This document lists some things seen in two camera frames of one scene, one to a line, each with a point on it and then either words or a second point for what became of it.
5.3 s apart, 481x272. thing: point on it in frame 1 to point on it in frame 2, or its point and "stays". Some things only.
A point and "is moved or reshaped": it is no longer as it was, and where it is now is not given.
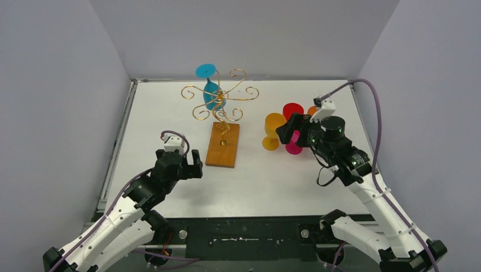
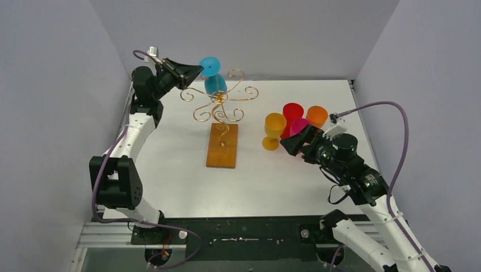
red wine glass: (290, 108) stays
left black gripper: (186, 168) to (172, 72)
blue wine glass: (214, 96) is moved or reshaped
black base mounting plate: (248, 239) stays
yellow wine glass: (272, 120) stays
